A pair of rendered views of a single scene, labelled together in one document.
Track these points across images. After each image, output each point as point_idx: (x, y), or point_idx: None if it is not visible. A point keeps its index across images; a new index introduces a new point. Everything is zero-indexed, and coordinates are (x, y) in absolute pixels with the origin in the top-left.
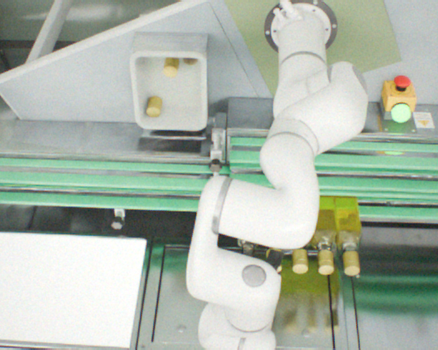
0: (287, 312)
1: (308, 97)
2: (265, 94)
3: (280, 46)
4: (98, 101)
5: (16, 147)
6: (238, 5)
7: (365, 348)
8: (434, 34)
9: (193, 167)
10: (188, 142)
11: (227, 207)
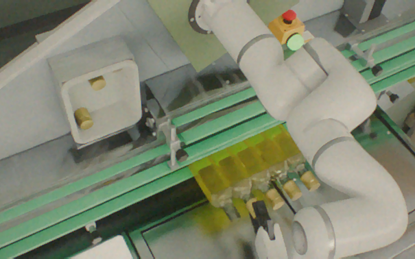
0: None
1: (324, 92)
2: (175, 66)
3: (224, 33)
4: (18, 133)
5: None
6: (164, 4)
7: None
8: None
9: (142, 156)
10: (124, 136)
11: (339, 241)
